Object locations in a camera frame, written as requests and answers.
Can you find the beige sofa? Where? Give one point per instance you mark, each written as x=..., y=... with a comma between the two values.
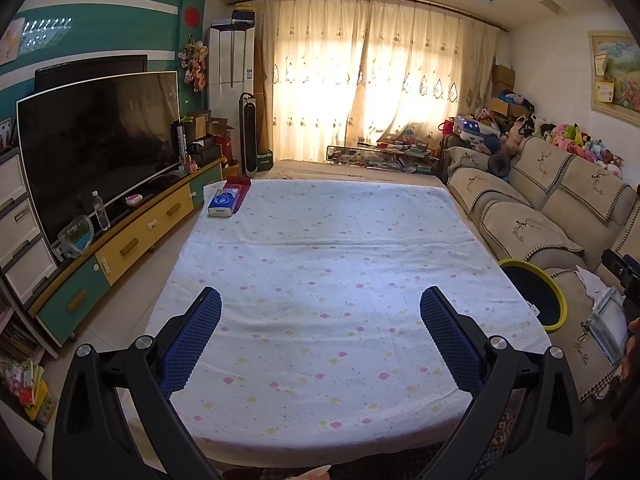
x=520, y=225

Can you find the framed photos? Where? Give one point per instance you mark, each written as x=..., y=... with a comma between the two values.
x=5, y=135

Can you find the pile of boxes on cabinet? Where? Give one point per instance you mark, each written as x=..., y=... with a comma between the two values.
x=207, y=137

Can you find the large curved television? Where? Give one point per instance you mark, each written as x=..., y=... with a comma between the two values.
x=95, y=150

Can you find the row of plush toys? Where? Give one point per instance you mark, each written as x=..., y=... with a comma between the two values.
x=565, y=140

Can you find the clear plastic bag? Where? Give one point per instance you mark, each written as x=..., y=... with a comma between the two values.
x=607, y=325

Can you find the glass bowl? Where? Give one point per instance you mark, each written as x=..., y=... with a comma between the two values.
x=76, y=237

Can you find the hanging flower decoration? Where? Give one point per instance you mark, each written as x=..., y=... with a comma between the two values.
x=194, y=62

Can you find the red flat box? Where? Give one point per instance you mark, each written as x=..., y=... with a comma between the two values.
x=240, y=182

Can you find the white plastic drawer unit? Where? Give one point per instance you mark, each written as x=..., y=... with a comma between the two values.
x=25, y=240

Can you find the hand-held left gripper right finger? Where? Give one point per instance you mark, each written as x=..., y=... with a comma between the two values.
x=450, y=340

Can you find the red round wall decoration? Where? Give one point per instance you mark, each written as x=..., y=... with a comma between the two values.
x=191, y=16

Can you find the shelf of books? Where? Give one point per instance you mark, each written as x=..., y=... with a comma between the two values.
x=22, y=360

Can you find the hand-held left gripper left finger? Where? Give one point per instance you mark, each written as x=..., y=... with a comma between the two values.
x=192, y=340

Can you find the dark green box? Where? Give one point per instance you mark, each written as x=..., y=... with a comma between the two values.
x=265, y=161

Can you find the small black television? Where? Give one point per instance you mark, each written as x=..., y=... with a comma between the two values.
x=85, y=72

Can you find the cream embroidered curtain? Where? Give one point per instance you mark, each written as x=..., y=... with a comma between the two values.
x=340, y=80

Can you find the black and white tower fan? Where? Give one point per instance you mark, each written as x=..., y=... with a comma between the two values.
x=248, y=135

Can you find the black cylindrical tube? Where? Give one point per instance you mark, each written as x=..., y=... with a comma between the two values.
x=180, y=145

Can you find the blue tissue pack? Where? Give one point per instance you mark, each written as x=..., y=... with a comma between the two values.
x=222, y=202

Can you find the white papers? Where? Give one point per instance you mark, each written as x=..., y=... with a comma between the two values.
x=595, y=280

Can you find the cartoon wall picture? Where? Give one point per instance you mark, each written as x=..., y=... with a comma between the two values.
x=10, y=42

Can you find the stack of cardboard boxes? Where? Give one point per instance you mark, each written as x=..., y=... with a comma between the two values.
x=503, y=82

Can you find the blue star-print bag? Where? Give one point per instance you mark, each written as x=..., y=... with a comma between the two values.
x=475, y=127

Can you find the small pink container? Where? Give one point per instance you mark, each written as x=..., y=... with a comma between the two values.
x=133, y=200

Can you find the glass wall ornament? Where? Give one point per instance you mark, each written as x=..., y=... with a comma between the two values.
x=47, y=34

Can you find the yellow and green television cabinet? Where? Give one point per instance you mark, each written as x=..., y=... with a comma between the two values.
x=145, y=235

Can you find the clear water bottle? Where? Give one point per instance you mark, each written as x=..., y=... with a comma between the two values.
x=101, y=212

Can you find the framed landscape painting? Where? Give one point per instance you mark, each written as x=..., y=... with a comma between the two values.
x=617, y=75

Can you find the person's right hand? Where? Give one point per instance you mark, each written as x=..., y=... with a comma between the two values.
x=632, y=345

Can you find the yellow-rimmed black trash bin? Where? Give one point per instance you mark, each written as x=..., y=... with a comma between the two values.
x=532, y=295

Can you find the white standing air conditioner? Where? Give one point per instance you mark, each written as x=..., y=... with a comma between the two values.
x=230, y=70

